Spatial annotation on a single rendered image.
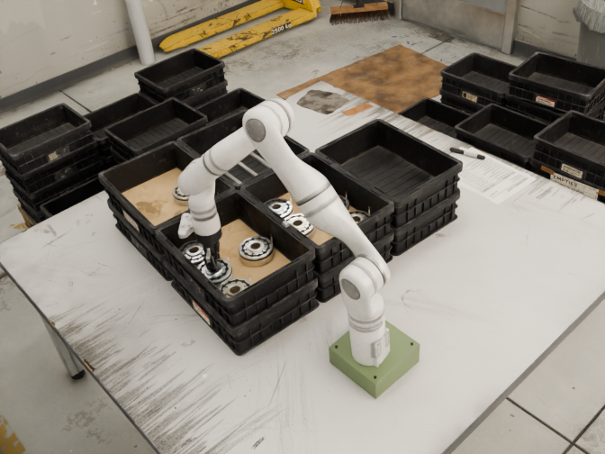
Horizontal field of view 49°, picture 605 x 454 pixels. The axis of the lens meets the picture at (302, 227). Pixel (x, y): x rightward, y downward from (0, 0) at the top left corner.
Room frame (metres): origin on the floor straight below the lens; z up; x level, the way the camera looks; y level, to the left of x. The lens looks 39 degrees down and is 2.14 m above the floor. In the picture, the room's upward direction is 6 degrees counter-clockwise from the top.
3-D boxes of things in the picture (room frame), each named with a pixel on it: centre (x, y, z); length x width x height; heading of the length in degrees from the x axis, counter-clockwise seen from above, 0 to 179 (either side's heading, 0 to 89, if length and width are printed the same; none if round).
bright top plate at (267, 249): (1.48, 0.14, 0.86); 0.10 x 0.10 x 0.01
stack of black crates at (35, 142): (2.81, 1.20, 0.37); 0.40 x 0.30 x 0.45; 129
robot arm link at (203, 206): (1.44, 0.26, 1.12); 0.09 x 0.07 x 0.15; 153
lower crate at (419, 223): (1.78, -0.29, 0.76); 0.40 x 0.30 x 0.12; 34
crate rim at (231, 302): (1.44, 0.20, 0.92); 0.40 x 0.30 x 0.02; 34
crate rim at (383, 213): (1.61, -0.05, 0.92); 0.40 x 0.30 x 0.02; 34
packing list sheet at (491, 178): (1.95, -0.67, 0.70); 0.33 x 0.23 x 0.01; 38
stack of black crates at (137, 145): (2.75, 0.64, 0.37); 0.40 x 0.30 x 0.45; 128
